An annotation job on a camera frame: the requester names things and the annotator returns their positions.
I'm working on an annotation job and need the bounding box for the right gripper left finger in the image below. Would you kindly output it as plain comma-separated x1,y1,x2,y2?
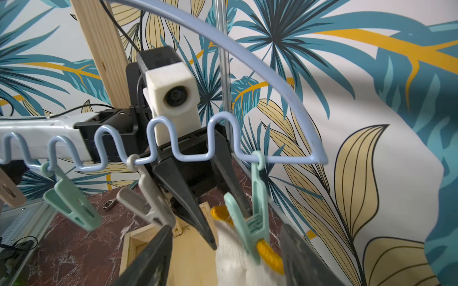
113,226,173,286

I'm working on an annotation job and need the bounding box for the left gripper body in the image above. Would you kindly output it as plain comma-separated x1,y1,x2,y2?
74,62,230,201

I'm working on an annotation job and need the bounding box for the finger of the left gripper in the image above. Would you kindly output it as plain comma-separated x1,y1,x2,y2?
210,135,252,218
153,158,217,250

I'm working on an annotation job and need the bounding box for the green clothespin left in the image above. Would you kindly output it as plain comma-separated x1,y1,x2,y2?
40,162,103,232

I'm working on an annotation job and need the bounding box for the grey clothespin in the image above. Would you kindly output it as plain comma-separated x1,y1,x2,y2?
116,154,176,228

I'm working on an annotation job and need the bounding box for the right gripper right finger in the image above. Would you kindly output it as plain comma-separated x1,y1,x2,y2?
279,224,343,286

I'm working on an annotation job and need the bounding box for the white glove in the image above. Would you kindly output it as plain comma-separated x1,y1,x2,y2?
211,206,286,286

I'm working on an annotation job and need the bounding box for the light blue clip hanger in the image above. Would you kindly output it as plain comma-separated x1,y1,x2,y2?
1,1,328,172

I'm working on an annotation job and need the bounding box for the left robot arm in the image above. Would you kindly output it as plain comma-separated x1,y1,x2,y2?
1,61,252,248

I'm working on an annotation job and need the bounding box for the green clothespin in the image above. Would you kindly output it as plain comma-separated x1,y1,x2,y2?
224,151,270,264
40,162,103,232

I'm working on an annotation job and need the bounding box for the wooden hanging rack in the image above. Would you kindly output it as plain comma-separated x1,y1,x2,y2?
70,0,230,286

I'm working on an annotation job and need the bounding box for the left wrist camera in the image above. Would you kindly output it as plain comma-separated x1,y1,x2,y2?
137,46,201,137

